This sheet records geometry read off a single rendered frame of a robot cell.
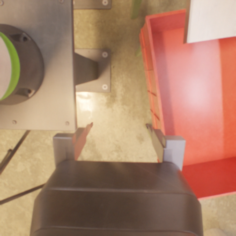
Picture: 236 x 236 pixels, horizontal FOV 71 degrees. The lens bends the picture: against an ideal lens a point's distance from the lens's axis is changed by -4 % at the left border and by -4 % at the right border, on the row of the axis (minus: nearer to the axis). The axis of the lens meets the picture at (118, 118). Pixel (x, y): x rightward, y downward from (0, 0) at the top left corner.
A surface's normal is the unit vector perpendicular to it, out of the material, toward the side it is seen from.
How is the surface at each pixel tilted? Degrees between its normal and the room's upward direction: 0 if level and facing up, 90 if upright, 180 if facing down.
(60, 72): 0
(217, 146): 0
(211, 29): 30
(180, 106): 0
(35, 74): 66
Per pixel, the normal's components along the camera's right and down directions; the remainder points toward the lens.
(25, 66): 0.98, 0.08
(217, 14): 0.07, 0.69
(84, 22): -0.01, 0.25
